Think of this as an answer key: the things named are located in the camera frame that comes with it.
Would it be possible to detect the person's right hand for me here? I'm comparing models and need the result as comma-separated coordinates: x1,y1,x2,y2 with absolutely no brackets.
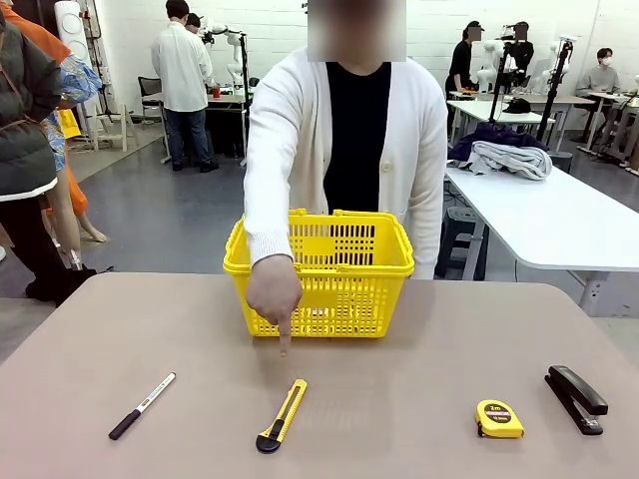
248,252,305,358

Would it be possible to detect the yellow black utility knife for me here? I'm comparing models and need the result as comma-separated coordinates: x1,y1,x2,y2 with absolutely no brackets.
255,378,309,454

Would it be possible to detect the black stapler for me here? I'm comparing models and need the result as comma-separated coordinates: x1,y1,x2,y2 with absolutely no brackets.
543,364,610,436

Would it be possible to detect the person's right forearm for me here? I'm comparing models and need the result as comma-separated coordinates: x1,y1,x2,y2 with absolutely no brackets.
243,164,296,268

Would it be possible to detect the person's left forearm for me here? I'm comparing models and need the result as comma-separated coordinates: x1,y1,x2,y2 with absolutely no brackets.
408,189,446,280

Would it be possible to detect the yellow plastic shopping basket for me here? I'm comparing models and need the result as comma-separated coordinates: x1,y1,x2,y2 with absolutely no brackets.
222,208,416,339

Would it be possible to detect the person in white cardigan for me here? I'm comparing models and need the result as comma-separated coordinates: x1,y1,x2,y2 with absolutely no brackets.
243,0,449,280

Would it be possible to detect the person in white shirt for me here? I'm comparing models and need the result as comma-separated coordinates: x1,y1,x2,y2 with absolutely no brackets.
151,0,221,174

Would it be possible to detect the standing person in black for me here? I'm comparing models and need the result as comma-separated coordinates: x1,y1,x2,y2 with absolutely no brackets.
445,20,486,101

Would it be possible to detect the person in grey vest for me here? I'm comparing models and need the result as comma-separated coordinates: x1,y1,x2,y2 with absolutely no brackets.
0,7,99,305

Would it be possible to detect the person in black with cap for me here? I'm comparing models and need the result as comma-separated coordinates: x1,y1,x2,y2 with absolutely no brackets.
501,20,535,76

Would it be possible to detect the seated person in grey sweater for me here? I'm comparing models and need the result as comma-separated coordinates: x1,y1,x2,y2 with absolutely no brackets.
575,47,623,99

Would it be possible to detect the black white marker pen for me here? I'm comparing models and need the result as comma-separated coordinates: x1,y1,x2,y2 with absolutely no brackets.
108,371,177,441

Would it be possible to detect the dark background desk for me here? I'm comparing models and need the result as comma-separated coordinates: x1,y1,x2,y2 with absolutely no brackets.
204,93,250,159

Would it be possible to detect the grey plastic stool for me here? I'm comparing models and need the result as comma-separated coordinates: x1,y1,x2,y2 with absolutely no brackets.
434,207,488,281

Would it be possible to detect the mannequin in orange clothing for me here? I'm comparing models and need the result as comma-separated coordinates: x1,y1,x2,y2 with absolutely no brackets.
4,0,109,245

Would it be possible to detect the white wooden stand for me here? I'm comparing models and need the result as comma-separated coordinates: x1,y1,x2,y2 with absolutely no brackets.
79,102,142,153

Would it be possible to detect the black office chair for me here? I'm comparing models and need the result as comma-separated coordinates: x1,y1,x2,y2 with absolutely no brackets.
137,76,165,125

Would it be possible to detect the yellow tape measure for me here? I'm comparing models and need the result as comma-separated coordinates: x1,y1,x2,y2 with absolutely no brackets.
473,398,526,439

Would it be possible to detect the yellow bag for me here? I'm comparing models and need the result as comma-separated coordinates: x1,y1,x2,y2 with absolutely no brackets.
57,109,82,140

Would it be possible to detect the pile of clothes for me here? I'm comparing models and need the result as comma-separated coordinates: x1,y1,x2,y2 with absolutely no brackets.
446,122,550,174

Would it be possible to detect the grey clothes pile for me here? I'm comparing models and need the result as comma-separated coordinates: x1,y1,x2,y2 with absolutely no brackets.
471,140,554,182

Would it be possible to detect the white background table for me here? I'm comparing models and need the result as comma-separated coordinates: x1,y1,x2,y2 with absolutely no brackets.
445,99,556,151

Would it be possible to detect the large white table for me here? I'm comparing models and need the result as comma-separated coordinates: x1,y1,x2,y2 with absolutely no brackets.
443,164,639,318

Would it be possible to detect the black tripod stand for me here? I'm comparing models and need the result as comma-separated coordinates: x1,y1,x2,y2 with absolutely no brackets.
487,37,518,124
536,37,575,146

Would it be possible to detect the white tower appliance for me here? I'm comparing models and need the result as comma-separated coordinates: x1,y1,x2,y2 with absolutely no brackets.
53,0,96,121

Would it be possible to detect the brown topped background table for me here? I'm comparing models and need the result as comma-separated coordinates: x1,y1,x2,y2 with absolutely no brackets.
516,93,596,144

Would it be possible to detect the white background desk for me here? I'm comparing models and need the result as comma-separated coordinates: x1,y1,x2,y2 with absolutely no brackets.
578,91,639,151

